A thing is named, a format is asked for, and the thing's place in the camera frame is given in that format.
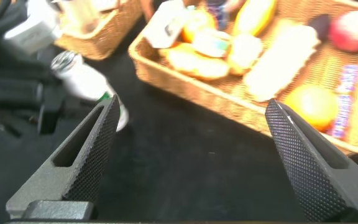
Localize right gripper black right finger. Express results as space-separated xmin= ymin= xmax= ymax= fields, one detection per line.
xmin=264 ymin=98 xmax=358 ymax=223

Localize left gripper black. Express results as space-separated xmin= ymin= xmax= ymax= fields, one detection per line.
xmin=0 ymin=77 xmax=65 ymax=135

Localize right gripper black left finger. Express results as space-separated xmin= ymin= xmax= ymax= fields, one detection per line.
xmin=6 ymin=94 xmax=121 ymax=219

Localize white milk drink bottle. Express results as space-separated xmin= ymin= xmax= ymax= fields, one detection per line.
xmin=50 ymin=50 xmax=129 ymax=132

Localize toy croissant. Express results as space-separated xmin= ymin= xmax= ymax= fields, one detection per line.
xmin=160 ymin=42 xmax=229 ymax=81

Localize teal pull-tab tin can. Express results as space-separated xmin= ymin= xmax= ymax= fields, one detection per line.
xmin=193 ymin=27 xmax=231 ymax=58

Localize large toy orange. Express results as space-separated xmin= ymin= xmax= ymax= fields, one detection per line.
xmin=284 ymin=83 xmax=340 ymax=131

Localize orange candy tube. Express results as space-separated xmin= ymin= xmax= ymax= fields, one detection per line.
xmin=326 ymin=64 xmax=358 ymax=139

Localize long cream toy bread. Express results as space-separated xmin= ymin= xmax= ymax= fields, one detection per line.
xmin=243 ymin=24 xmax=321 ymax=102

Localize red toy apple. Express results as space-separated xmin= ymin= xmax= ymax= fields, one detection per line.
xmin=328 ymin=11 xmax=358 ymax=53

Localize yellow toy mango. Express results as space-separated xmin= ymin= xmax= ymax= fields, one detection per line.
xmin=233 ymin=0 xmax=278 ymax=37

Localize small toy orange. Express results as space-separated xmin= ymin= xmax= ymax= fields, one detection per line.
xmin=180 ymin=9 xmax=217 ymax=43

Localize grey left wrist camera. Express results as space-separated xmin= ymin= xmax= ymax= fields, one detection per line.
xmin=3 ymin=0 xmax=63 ymax=55

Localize wicker basket brown handles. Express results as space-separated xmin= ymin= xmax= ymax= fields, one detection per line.
xmin=128 ymin=0 xmax=358 ymax=156
xmin=54 ymin=0 xmax=143 ymax=60

